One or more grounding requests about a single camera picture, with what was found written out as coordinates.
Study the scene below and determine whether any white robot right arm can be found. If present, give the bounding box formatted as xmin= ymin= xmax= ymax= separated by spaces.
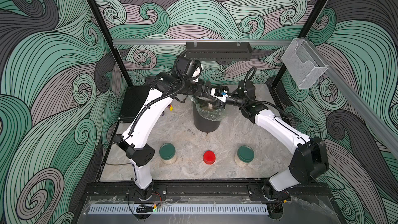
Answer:
xmin=225 ymin=96 xmax=329 ymax=192

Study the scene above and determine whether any white slotted cable duct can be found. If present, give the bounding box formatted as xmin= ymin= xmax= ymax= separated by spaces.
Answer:
xmin=87 ymin=203 xmax=268 ymax=215

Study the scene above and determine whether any red jar lid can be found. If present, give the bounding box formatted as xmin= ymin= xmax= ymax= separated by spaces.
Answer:
xmin=203 ymin=150 xmax=216 ymax=165

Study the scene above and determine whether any black corrugated cable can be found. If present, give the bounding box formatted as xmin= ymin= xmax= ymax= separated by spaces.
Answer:
xmin=243 ymin=66 xmax=303 ymax=122
xmin=127 ymin=51 xmax=195 ymax=138

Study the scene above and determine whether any clear plastic bin liner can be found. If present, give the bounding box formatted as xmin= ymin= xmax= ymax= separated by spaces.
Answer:
xmin=190 ymin=96 xmax=227 ymax=122

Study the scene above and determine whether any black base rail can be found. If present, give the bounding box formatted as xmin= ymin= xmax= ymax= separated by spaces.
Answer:
xmin=83 ymin=178 xmax=332 ymax=204

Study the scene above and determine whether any black hard case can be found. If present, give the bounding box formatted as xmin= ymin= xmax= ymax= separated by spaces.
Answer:
xmin=119 ymin=86 xmax=151 ymax=123

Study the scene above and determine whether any black wall-mounted tray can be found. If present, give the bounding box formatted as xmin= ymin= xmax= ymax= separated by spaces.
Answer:
xmin=185 ymin=42 xmax=253 ymax=61

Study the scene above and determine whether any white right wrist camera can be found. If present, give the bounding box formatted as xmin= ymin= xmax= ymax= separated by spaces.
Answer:
xmin=210 ymin=86 xmax=229 ymax=103

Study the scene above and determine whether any clear acrylic wall holder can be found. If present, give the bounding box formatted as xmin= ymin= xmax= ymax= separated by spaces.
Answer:
xmin=282 ymin=38 xmax=328 ymax=89

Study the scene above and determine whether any black corrugated left cable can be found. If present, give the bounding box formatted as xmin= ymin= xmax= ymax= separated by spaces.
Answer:
xmin=127 ymin=51 xmax=195 ymax=138

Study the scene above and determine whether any aluminium right wall rail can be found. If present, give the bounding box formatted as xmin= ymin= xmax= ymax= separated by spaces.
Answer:
xmin=308 ymin=41 xmax=398 ymax=158

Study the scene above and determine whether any green-lidded oatmeal jar right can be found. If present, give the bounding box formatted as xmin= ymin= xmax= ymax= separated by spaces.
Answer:
xmin=234 ymin=145 xmax=255 ymax=167

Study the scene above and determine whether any aluminium wall rail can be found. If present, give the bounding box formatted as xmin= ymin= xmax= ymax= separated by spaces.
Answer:
xmin=308 ymin=41 xmax=398 ymax=158
xmin=113 ymin=38 xmax=292 ymax=46

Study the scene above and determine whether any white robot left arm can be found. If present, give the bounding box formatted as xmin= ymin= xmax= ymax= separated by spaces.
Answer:
xmin=116 ymin=72 xmax=228 ymax=190

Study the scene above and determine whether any green-lidded oatmeal jar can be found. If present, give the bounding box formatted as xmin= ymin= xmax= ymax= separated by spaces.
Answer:
xmin=234 ymin=145 xmax=255 ymax=167
xmin=159 ymin=143 xmax=177 ymax=164

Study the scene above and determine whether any green-lidded oatmeal jar left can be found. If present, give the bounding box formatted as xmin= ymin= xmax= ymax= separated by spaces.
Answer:
xmin=159 ymin=143 xmax=177 ymax=164

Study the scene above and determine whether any black trash bin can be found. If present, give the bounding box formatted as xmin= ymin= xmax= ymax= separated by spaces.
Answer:
xmin=193 ymin=106 xmax=221 ymax=133

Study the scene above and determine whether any black corrugated right cable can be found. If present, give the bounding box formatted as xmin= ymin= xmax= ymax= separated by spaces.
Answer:
xmin=243 ymin=66 xmax=303 ymax=122

